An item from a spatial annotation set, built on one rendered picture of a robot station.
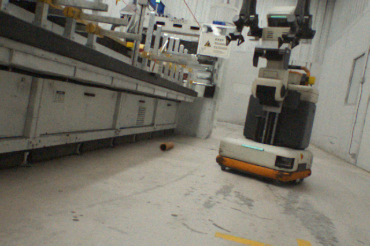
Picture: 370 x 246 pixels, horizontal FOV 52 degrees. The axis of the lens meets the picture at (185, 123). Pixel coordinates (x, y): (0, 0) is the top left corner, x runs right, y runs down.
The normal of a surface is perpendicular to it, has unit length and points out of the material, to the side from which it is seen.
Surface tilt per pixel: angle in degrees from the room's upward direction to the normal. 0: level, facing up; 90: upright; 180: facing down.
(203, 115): 90
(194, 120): 90
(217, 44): 90
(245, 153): 90
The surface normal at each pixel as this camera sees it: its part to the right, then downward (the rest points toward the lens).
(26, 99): 0.97, 0.18
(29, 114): -0.18, 0.02
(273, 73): -0.58, 0.08
